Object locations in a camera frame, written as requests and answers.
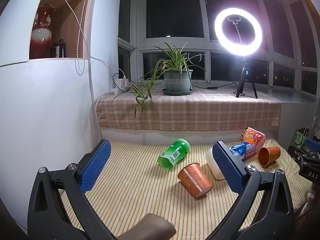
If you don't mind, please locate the phone holder clamp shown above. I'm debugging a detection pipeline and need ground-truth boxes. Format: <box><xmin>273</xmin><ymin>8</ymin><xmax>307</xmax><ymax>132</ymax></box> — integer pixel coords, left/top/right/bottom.
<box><xmin>227</xmin><ymin>16</ymin><xmax>243</xmax><ymax>46</ymax></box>

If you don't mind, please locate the black tripod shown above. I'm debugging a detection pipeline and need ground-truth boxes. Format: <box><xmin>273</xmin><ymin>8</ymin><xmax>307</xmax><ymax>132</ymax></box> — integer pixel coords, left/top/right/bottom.
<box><xmin>235</xmin><ymin>57</ymin><xmax>258</xmax><ymax>99</ymax></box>

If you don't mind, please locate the white plastic cup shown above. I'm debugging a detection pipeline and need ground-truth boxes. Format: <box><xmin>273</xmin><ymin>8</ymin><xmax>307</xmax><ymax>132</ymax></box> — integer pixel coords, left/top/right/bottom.
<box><xmin>205</xmin><ymin>147</ymin><xmax>227</xmax><ymax>180</ymax></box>

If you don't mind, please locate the brown padded chair armrest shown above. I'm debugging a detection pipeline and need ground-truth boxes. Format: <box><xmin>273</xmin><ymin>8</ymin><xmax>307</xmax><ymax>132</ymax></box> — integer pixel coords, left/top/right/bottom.
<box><xmin>116</xmin><ymin>213</ymin><xmax>177</xmax><ymax>240</ymax></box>

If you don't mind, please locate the green box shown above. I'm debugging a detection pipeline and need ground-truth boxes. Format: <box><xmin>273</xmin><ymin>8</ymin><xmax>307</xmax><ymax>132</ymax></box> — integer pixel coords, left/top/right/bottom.
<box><xmin>292</xmin><ymin>128</ymin><xmax>310</xmax><ymax>148</ymax></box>

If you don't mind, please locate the white cabinet with wooden niche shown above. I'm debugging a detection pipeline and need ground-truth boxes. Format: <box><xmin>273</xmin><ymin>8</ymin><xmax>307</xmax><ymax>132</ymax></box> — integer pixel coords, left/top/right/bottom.
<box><xmin>0</xmin><ymin>0</ymin><xmax>122</xmax><ymax>232</ymax></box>

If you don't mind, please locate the tall dark bottle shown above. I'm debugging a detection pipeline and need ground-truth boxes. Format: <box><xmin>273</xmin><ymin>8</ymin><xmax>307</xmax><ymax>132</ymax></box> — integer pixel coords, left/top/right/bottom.
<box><xmin>55</xmin><ymin>39</ymin><xmax>66</xmax><ymax>58</ymax></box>

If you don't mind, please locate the white bead cord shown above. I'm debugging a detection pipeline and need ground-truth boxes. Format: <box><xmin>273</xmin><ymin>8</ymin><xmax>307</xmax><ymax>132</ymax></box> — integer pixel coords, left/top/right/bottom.
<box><xmin>74</xmin><ymin>0</ymin><xmax>93</xmax><ymax>76</ymax></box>

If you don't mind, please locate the red white porcelain vase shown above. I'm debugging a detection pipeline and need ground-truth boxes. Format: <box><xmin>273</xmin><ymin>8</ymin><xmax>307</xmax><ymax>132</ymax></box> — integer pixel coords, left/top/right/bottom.
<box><xmin>29</xmin><ymin>4</ymin><xmax>56</xmax><ymax>59</ymax></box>

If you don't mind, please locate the brown patterned paper cup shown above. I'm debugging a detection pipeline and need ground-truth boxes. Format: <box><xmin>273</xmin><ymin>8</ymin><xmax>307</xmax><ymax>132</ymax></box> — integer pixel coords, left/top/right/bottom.
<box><xmin>177</xmin><ymin>162</ymin><xmax>213</xmax><ymax>200</ymax></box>

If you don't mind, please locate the black ring light cable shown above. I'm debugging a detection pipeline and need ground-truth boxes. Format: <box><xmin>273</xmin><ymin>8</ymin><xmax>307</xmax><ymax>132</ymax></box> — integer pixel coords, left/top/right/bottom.
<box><xmin>192</xmin><ymin>81</ymin><xmax>238</xmax><ymax>90</ymax></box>

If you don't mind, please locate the green printed cup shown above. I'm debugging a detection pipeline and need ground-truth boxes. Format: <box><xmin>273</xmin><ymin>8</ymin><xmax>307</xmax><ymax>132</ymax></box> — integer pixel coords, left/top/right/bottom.
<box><xmin>157</xmin><ymin>138</ymin><xmax>191</xmax><ymax>171</ymax></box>

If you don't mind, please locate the thin white cable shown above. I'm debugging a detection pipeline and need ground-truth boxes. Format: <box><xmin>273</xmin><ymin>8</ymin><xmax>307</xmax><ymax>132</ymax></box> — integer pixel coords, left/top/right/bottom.
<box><xmin>56</xmin><ymin>0</ymin><xmax>125</xmax><ymax>78</ymax></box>

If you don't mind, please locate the grey green plant pot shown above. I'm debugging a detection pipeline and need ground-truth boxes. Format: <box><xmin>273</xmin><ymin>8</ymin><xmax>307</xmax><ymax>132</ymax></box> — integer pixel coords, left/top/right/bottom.
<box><xmin>163</xmin><ymin>69</ymin><xmax>193</xmax><ymax>92</ymax></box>

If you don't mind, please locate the striped yellow mat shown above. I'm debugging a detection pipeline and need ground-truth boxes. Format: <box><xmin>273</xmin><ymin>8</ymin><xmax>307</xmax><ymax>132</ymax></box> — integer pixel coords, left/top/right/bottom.
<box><xmin>60</xmin><ymin>139</ymin><xmax>313</xmax><ymax>240</ymax></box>

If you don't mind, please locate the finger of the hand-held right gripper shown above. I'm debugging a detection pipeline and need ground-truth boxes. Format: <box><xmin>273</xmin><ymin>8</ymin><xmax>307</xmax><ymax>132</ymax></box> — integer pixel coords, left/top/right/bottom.
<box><xmin>304</xmin><ymin>137</ymin><xmax>320</xmax><ymax>153</ymax></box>
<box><xmin>287</xmin><ymin>145</ymin><xmax>320</xmax><ymax>163</ymax></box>

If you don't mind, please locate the blue snack packet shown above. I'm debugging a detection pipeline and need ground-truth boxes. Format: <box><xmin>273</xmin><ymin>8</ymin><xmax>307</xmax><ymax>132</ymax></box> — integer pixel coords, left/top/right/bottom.
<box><xmin>229</xmin><ymin>142</ymin><xmax>256</xmax><ymax>162</ymax></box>

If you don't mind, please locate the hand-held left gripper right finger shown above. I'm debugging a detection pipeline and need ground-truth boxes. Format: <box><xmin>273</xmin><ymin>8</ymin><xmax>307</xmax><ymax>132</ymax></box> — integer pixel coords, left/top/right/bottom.
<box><xmin>205</xmin><ymin>141</ymin><xmax>295</xmax><ymax>240</ymax></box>

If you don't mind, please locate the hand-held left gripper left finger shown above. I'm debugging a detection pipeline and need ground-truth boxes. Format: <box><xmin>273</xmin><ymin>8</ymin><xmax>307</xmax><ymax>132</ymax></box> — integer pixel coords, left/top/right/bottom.
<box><xmin>27</xmin><ymin>139</ymin><xmax>117</xmax><ymax>240</ymax></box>

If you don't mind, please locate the spider plant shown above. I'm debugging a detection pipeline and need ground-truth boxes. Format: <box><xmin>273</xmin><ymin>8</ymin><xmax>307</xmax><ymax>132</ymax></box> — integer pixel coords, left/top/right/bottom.
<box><xmin>112</xmin><ymin>42</ymin><xmax>208</xmax><ymax>119</ymax></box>

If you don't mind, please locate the plaid beige cloth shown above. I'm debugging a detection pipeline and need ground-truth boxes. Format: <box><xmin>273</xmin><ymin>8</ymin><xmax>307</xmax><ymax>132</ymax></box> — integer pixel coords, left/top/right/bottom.
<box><xmin>96</xmin><ymin>86</ymin><xmax>282</xmax><ymax>132</ymax></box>

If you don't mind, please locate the white window frame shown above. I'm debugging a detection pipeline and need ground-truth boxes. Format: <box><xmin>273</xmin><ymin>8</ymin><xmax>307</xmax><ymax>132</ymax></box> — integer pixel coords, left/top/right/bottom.
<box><xmin>117</xmin><ymin>0</ymin><xmax>320</xmax><ymax>98</ymax></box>

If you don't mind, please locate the thick white cable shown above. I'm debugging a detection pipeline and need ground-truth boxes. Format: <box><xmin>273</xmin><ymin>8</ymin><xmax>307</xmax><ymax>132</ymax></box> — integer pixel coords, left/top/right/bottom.
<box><xmin>87</xmin><ymin>55</ymin><xmax>100</xmax><ymax>147</ymax></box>

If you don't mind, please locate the orange snack bag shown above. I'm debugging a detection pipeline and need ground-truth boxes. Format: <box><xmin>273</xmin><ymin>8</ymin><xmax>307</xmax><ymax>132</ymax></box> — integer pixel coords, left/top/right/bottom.
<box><xmin>239</xmin><ymin>127</ymin><xmax>267</xmax><ymax>148</ymax></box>

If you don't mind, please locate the green pot saucer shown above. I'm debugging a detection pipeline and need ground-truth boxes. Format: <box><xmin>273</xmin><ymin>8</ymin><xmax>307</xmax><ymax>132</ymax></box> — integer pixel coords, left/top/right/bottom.
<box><xmin>162</xmin><ymin>88</ymin><xmax>193</xmax><ymax>96</ymax></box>

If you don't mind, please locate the plain copper brown cup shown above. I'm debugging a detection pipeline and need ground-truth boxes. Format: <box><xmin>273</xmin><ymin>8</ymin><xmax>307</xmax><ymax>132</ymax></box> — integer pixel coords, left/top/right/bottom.
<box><xmin>257</xmin><ymin>146</ymin><xmax>282</xmax><ymax>167</ymax></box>

